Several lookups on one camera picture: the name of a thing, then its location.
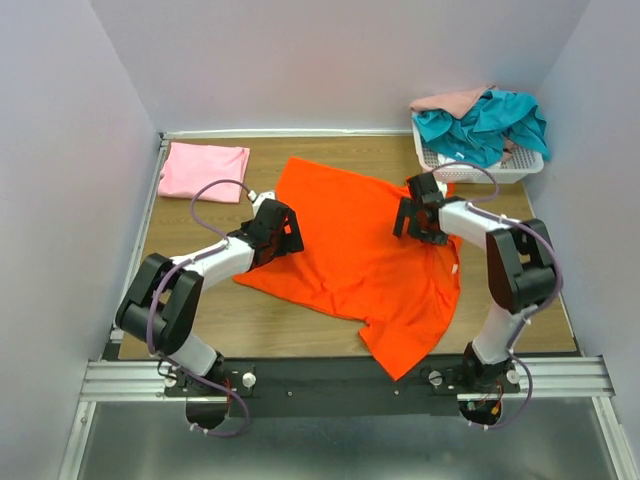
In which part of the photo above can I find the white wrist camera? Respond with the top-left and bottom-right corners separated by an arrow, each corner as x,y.
436,181 -> 448,197
247,190 -> 276,210

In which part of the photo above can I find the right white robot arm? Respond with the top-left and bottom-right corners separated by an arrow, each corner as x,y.
393,172 -> 563,392

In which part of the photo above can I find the white t shirt in basket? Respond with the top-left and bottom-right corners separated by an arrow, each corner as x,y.
437,154 -> 466,168

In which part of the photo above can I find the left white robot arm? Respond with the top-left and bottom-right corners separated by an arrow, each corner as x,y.
115,193 -> 304,395

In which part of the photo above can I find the orange t shirt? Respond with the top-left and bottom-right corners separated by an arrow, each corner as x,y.
234,157 -> 461,380

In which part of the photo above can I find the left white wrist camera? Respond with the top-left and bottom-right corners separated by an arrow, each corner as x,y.
247,190 -> 276,210

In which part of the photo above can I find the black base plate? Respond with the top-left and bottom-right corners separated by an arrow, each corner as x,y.
163,355 -> 520,424

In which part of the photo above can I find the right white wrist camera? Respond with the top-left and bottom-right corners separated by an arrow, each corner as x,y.
436,181 -> 448,197

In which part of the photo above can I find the white plastic basket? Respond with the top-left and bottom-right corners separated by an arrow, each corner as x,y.
412,125 -> 544,184

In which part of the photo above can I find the teal t shirt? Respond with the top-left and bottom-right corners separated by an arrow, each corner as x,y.
412,88 -> 551,168

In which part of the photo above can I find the dusty pink t shirt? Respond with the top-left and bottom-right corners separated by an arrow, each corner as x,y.
409,85 -> 496,119

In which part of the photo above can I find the folded pink t shirt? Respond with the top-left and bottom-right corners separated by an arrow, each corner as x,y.
157,142 -> 250,199

